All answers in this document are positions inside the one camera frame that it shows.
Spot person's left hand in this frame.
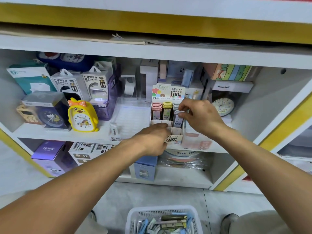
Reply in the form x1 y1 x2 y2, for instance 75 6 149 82
129 123 169 156

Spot person's right hand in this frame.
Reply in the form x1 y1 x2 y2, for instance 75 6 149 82
176 98 227 140

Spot grey white refill packet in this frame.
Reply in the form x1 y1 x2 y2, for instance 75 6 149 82
173 110 186 129

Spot white plastic basket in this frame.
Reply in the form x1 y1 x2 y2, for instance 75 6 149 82
125 205 204 234

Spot white shelf with yellow trim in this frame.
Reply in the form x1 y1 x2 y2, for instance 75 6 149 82
0 0 312 195

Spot pile of lead refill packets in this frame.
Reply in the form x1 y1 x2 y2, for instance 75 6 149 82
137 213 196 234

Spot person's left forearm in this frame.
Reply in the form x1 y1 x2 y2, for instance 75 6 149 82
0 141 147 234

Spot person's right forearm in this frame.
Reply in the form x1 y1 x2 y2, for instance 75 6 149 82
212 126 312 234

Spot white round clock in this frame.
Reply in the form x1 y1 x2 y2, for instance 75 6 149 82
212 96 236 117

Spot clear plastic tray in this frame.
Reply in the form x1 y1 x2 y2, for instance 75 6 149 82
110 102 153 142

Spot blue small carton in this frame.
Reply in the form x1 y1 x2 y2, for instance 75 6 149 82
134 154 159 181

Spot stack of wrapped discs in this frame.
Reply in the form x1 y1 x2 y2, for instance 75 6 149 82
158 149 210 170

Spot white long box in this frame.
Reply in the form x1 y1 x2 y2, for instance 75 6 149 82
210 79 254 94

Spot white refill display box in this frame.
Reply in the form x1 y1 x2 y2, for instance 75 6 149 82
150 84 187 144

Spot grey digital clock box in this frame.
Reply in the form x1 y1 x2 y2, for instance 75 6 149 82
166 61 201 88

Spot purple translucent container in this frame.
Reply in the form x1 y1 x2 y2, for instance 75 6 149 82
90 71 120 121

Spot pastel sticky notes pack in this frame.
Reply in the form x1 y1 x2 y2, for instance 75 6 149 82
204 63 261 82

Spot tape dispenser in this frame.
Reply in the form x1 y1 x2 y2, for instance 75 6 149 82
120 66 139 98

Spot large white cardboard box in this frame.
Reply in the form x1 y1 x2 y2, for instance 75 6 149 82
68 141 136 178

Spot white tall box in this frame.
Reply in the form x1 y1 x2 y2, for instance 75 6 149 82
140 59 160 101

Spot yellow alarm clock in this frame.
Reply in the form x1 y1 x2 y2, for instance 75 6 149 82
67 98 99 133

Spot white hanging accessory box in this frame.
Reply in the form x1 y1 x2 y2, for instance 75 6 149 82
50 69 91 101
81 63 115 101

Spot flat cardboard sheets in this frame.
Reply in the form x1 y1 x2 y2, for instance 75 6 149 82
111 32 312 49

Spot purple box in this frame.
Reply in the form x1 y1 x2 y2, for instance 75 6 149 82
31 140 78 177

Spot clear boxed dark clock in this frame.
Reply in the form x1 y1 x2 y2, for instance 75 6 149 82
22 91 71 131

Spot small tan alarm clock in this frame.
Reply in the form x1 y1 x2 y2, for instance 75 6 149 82
16 104 42 126

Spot teal white box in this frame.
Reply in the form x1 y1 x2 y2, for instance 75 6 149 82
6 62 57 95

